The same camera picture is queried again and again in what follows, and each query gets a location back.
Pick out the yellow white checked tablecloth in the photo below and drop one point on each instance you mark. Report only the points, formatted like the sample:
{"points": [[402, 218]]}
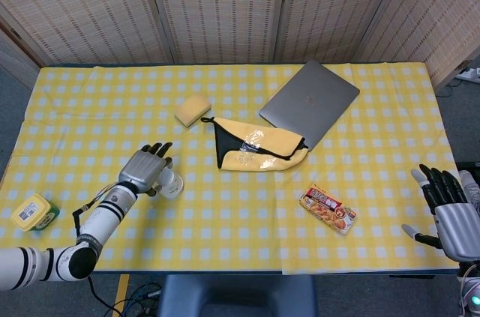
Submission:
{"points": [[240, 227]]}

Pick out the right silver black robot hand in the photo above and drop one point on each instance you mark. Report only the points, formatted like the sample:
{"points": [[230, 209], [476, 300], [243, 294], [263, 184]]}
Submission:
{"points": [[459, 227]]}

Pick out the yellow black folded cloth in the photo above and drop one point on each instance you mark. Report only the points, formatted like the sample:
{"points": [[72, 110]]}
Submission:
{"points": [[258, 144]]}

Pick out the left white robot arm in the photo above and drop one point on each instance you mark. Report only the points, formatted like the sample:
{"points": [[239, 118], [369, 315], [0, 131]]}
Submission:
{"points": [[93, 225]]}

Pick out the yellow floor tape strip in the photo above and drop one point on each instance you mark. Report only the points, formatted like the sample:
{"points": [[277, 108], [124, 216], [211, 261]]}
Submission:
{"points": [[120, 294]]}

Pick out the green tub with yellow lid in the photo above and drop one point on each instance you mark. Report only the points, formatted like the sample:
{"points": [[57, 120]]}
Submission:
{"points": [[32, 212]]}

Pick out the yellow green sponge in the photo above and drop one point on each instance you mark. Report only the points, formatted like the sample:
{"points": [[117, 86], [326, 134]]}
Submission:
{"points": [[192, 109]]}

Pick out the grey closed laptop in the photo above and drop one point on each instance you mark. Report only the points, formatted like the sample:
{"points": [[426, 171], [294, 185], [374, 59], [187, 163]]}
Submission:
{"points": [[309, 101]]}

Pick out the white plastic bottle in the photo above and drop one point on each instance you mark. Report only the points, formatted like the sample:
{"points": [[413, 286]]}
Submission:
{"points": [[171, 181]]}

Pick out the woven folding screen panel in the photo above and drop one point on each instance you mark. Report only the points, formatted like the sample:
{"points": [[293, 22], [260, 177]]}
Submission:
{"points": [[221, 6], [438, 13], [82, 9], [330, 6]]}

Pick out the red curry roux box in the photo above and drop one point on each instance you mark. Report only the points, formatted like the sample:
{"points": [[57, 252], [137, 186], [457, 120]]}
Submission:
{"points": [[330, 210]]}

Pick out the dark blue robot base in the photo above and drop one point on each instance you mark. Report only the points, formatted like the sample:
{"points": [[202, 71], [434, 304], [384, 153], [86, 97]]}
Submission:
{"points": [[236, 296]]}

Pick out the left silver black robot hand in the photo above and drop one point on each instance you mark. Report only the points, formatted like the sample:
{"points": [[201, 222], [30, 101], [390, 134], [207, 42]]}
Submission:
{"points": [[140, 171]]}

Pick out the white printed paper cup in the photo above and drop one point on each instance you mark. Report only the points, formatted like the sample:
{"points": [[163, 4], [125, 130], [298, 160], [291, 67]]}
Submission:
{"points": [[175, 195]]}

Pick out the white power strip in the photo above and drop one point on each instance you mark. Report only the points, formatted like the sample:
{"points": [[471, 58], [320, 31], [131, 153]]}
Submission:
{"points": [[468, 75]]}

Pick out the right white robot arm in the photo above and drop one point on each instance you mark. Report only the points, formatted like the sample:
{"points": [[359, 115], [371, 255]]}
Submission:
{"points": [[470, 290]]}

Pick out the black floor box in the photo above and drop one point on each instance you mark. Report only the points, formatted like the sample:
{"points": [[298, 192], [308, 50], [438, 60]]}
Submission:
{"points": [[470, 165]]}

